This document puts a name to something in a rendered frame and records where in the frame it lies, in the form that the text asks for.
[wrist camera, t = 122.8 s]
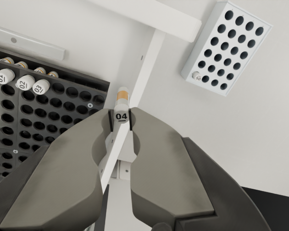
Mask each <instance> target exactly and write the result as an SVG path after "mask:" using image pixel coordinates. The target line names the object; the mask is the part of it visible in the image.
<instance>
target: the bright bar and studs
mask: <svg viewBox="0 0 289 231"><path fill-rule="evenodd" d="M0 41H1V42H4V43H7V44H10V45H13V46H16V47H19V48H22V49H25V50H29V51H32V52H35V53H38V54H41V55H45V56H47V57H50V58H53V59H57V60H60V61H63V60H64V59H65V54H66V49H65V48H62V47H59V46H56V45H53V44H50V43H47V42H44V41H41V40H38V39H35V38H32V37H29V36H27V35H24V34H21V33H17V32H14V31H12V30H9V29H6V28H3V27H0Z"/></svg>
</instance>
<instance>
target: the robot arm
mask: <svg viewBox="0 0 289 231"><path fill-rule="evenodd" d="M113 112H114V110H112V109H101V110H100V111H98V112H96V113H94V114H93V115H91V116H89V117H88V118H86V119H84V120H82V121H81V122H79V123H77V124H76V125H74V126H72V127H71V128H69V129H68V130H66V131H65V132H64V133H62V134H61V135H60V136H59V137H58V138H57V139H55V140H54V141H53V142H52V143H51V144H50V145H44V146H41V147H40V148H39V149H37V150H36V151H35V152H34V153H33V154H31V155H30V156H29V157H28V158H27V159H26V160H24V161H23V162H22V163H21V164H20V165H19V166H18V167H17V168H15V169H14V170H13V171H12V172H11V173H9V174H8V175H7V176H6V177H5V178H4V179H2V180H1V181H0V231H83V230H85V229H86V228H88V227H89V226H90V225H92V224H93V223H95V222H96V221H97V220H98V218H99V216H100V214H101V206H102V199H103V190H102V185H101V181H100V175H99V170H98V166H99V163H100V162H101V160H102V159H103V158H104V156H105V155H106V153H107V151H106V143H105V140H106V138H107V137H108V135H109V134H110V133H111V132H113V127H114V118H113ZM128 113H129V125H130V131H132V132H133V150H134V153H135V154H136V155H137V157H136V159H135V160H134V161H133V162H132V164H131V166H130V189H131V200H132V211H133V215H134V216H135V218H137V219H138V220H140V221H142V222H143V223H145V224H146V225H148V226H150V227H151V228H152V229H151V231H271V229H270V227H269V225H268V223H267V222H266V220H265V219H264V217H263V215H262V214H261V212H260V211H259V209H258V208H257V206H256V205H255V204H254V202H253V201H252V200H251V198H250V197H249V195H248V194H247V193H246V192H245V191H244V189H243V188H242V187H241V186H240V185H239V184H238V183H237V182H236V181H235V180H234V179H233V178H232V177H231V176H230V175H229V174H228V173H227V172H226V171H225V170H224V169H223V168H222V167H221V166H220V165H219V164H218V163H217V162H215V161H214V160H213V159H212V158H211V157H210V156H209V155H208V154H207V153H206V152H204V151H203V150H202V149H201V148H200V147H199V146H198V145H197V144H196V143H195V142H194V141H192V140H191V139H190V138H189V137H182V136H181V135H180V134H179V133H178V132H177V131H176V130H175V129H174V128H172V127H171V126H170V125H168V124H166V123H165V122H163V121H161V120H160V119H158V118H156V117H154V116H152V115H151V114H149V113H147V112H145V111H143V110H141V109H140V108H138V107H133V108H129V109H128Z"/></svg>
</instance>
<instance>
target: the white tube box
mask: <svg viewBox="0 0 289 231"><path fill-rule="evenodd" d="M272 27H273V25H272V24H270V23H268V22H266V21H265V20H263V19H261V18H259V17H257V16H256V15H254V14H252V13H250V12H248V11H247V10H245V9H243V8H241V7H240V6H238V5H236V4H234V3H233V2H231V1H228V0H225V1H217V3H216V4H215V6H214V8H213V10H212V12H211V14H210V16H209V18H208V20H207V22H206V24H205V26H204V28H203V30H202V32H201V34H200V36H199V38H198V40H197V42H196V44H195V46H194V47H193V49H192V51H191V53H190V55H189V57H188V59H187V61H186V63H185V65H184V67H183V69H182V71H181V73H180V74H181V76H182V77H183V78H184V80H185V81H187V82H189V83H192V84H195V85H197V86H200V87H202V88H205V89H208V90H210V91H213V92H215V93H217V94H220V95H223V96H225V97H226V96H227V95H228V93H229V92H230V90H231V89H232V87H233V86H234V84H235V83H236V81H237V80H238V78H239V77H240V75H241V74H242V72H243V71H244V69H245V68H246V67H247V65H248V63H249V62H250V60H251V59H252V57H253V56H254V54H255V53H256V51H257V50H258V49H259V47H260V45H261V44H262V42H263V41H264V40H265V38H266V37H267V35H268V34H269V32H270V31H271V29H272ZM194 72H198V73H200V74H201V75H202V79H201V80H200V81H198V82H197V81H195V80H194V78H193V77H192V74H193V73H194Z"/></svg>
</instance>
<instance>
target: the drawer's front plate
mask: <svg viewBox="0 0 289 231"><path fill-rule="evenodd" d="M87 1H90V2H92V3H95V4H97V5H100V6H102V7H104V8H107V9H109V10H112V11H114V12H117V13H119V14H122V15H124V16H126V17H129V18H132V19H134V20H136V21H138V22H141V23H144V24H146V25H148V26H151V27H153V28H156V29H159V30H161V31H163V32H166V33H168V34H171V35H173V36H175V37H178V38H180V39H183V40H185V41H188V42H191V43H192V42H194V39H195V37H196V35H197V33H198V31H199V29H200V27H201V25H202V23H201V21H200V20H198V19H196V18H194V17H191V16H189V15H187V14H185V13H182V12H180V11H178V10H176V9H173V8H171V7H169V6H167V5H165V4H162V3H160V2H158V1H156V0H87Z"/></svg>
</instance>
